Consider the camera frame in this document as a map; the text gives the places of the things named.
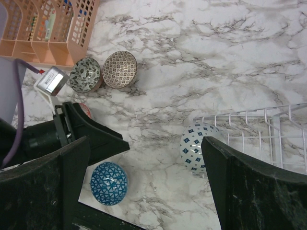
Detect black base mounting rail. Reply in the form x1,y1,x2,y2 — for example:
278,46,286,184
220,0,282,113
71,202,143,230

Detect white wire dish rack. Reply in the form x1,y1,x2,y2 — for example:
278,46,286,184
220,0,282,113
192,103,307,174

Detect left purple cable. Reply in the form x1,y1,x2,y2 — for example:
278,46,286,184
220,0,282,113
0,58,45,168

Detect orange plastic desk organizer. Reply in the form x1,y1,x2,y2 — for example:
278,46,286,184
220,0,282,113
0,0,100,69

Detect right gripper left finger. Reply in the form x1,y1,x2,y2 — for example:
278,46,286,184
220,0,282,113
0,137,90,230

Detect blue floral pattern bowl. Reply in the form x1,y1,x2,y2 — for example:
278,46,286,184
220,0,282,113
179,122,227,175

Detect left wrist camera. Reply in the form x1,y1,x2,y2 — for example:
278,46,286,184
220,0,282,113
34,66,69,112

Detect green leaf pattern bowl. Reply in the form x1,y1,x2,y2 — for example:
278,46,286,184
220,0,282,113
69,57,103,93

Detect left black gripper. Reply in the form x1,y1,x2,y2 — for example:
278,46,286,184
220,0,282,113
18,102,130,165

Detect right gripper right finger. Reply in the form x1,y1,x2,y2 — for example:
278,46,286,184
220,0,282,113
201,137,307,230

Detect items in organizer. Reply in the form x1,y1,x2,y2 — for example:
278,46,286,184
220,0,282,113
23,0,73,42

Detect red geometric pattern bowl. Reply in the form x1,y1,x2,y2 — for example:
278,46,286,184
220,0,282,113
79,103,93,119

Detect brown tile pattern bowl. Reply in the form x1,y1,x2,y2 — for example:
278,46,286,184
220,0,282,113
102,51,137,89

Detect blue triangle pattern bowl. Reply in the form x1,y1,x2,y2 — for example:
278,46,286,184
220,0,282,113
90,162,128,206

